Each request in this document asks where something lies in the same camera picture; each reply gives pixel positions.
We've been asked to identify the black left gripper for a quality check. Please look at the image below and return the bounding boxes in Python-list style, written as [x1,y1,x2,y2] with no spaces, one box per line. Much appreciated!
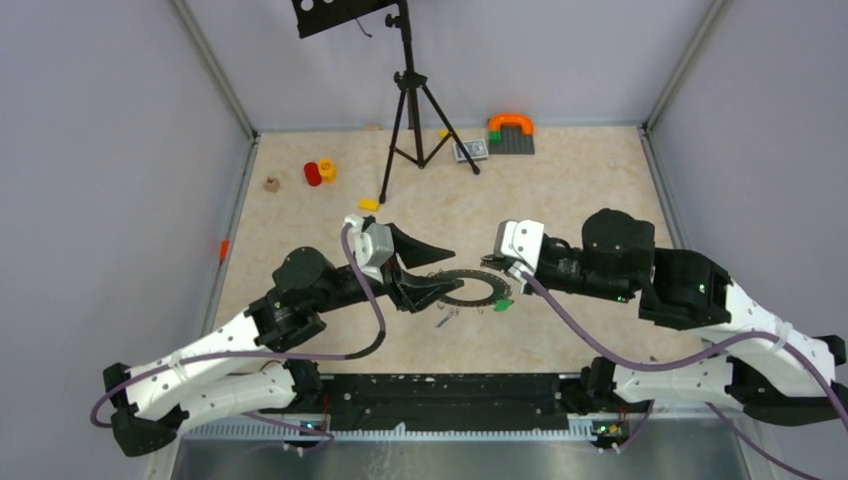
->
[312,223,465,314]

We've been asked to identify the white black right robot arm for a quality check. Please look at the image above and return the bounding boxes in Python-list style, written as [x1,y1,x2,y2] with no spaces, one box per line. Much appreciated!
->
[481,208,847,426]

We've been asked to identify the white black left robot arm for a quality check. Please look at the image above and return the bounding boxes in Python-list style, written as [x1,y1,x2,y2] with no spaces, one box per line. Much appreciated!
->
[103,215,459,457]

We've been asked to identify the yellow lego brick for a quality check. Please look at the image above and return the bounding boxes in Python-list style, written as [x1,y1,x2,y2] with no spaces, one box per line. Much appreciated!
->
[358,198,380,212]

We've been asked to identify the blue playing card box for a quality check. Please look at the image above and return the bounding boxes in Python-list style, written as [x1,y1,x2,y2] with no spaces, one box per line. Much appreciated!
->
[454,139,489,163]

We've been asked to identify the grey lego baseplate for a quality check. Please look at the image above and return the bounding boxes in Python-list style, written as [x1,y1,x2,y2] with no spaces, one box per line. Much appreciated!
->
[488,127,535,155]

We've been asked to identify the yellow plastic cylinder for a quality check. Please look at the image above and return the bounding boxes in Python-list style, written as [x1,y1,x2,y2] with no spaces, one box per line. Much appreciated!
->
[318,158,337,183]

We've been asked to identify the orange plastic arch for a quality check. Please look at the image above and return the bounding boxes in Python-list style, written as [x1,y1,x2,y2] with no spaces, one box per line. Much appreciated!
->
[488,113,535,135]

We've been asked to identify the red plastic cylinder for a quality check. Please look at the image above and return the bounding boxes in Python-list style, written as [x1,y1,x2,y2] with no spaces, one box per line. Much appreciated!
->
[303,162,323,187]

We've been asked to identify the small wooden block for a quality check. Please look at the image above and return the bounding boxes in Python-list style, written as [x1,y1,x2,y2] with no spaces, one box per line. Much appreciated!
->
[263,176,281,193]

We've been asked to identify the black tripod stand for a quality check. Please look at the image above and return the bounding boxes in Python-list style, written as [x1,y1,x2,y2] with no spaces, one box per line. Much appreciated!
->
[378,1,481,205]

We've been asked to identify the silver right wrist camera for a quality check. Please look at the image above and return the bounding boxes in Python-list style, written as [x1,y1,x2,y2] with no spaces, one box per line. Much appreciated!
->
[493,220,545,259]

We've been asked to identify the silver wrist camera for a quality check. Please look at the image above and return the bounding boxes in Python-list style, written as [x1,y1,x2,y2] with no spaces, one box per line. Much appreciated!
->
[493,220,545,259]
[341,214,395,285]

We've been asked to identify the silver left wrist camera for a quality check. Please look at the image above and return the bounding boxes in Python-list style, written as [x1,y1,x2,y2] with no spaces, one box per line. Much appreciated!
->
[341,214,395,285]

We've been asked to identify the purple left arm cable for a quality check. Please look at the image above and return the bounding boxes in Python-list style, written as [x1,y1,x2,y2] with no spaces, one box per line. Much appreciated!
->
[89,223,388,455]

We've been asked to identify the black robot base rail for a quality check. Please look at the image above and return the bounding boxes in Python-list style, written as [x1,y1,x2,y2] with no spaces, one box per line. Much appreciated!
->
[274,352,654,444]

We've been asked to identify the black perforated mount plate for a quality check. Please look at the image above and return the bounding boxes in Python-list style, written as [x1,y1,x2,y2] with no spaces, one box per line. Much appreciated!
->
[291,0,402,39]

